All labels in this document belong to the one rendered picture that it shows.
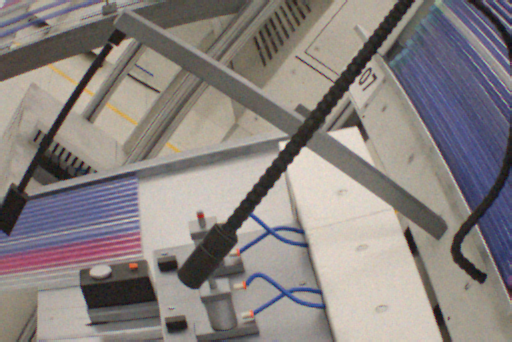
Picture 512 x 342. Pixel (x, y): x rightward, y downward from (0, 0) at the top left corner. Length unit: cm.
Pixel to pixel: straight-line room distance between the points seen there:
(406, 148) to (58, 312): 39
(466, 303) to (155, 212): 52
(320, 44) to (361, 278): 127
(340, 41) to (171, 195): 90
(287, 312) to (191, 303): 9
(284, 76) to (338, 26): 15
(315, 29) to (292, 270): 118
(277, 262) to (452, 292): 20
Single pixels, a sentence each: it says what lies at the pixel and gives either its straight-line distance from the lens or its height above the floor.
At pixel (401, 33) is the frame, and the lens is 126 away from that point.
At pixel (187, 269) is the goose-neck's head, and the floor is 128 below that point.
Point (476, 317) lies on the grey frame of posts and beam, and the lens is 85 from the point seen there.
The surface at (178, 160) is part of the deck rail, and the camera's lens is 138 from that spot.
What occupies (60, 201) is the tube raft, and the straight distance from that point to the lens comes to 136.
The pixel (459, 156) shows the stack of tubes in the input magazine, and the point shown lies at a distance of 96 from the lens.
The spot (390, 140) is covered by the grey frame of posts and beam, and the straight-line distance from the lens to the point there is 118.
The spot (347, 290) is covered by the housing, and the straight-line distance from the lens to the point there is 92.
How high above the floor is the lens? 154
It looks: 15 degrees down
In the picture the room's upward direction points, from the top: 38 degrees clockwise
